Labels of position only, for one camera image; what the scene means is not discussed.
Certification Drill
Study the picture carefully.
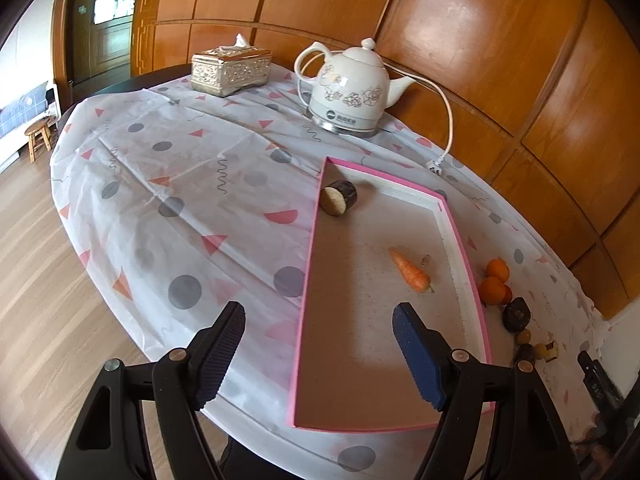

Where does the wooden door with glass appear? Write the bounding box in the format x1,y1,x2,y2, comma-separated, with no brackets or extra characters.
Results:
90,0,146,81

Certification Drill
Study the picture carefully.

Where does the small wooden stool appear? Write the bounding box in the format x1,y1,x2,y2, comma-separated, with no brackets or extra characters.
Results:
25,120,55,163

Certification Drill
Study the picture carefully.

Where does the dark wooden table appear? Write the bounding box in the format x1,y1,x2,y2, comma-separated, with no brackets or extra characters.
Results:
70,62,201,111

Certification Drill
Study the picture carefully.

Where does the ornate silver tissue box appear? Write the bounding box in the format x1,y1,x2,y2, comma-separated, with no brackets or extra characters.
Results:
191,46,273,97

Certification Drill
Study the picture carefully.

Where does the orange mandarin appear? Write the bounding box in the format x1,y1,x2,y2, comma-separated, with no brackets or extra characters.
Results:
486,257,511,282
479,277,507,306

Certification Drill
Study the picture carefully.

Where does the white patterned tablecloth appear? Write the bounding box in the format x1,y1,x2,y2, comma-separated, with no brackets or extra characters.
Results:
49,62,613,476

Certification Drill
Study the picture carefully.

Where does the white sofa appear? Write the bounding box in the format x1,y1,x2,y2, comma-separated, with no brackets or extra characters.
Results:
0,80,62,170

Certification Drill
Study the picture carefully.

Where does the eggplant piece with pale cut face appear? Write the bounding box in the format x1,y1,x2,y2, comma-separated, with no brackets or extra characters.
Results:
320,180,359,217

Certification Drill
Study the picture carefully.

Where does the white power cord with plug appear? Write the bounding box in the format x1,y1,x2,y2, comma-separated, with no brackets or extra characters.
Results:
382,62,455,174

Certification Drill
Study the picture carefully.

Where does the silver kettle base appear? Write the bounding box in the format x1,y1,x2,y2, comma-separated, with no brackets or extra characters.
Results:
306,110,382,139

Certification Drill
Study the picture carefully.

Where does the pink-rimmed shallow tray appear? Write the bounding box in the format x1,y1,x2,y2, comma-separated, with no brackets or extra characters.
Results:
289,156,498,433

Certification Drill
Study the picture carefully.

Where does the small orange carrot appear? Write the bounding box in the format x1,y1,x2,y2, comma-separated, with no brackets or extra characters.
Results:
390,248,435,293

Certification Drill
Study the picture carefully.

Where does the blue plaid cushion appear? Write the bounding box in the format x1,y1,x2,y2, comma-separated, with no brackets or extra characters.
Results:
0,85,48,136

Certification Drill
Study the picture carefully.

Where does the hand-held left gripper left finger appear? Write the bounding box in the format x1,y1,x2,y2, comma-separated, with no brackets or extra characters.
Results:
55,301,247,480

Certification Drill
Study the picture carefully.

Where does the white floral ceramic kettle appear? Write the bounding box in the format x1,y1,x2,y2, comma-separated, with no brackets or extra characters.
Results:
294,38,417,131

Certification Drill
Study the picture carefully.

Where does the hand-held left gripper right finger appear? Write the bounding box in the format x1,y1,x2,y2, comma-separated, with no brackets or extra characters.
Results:
392,302,583,480

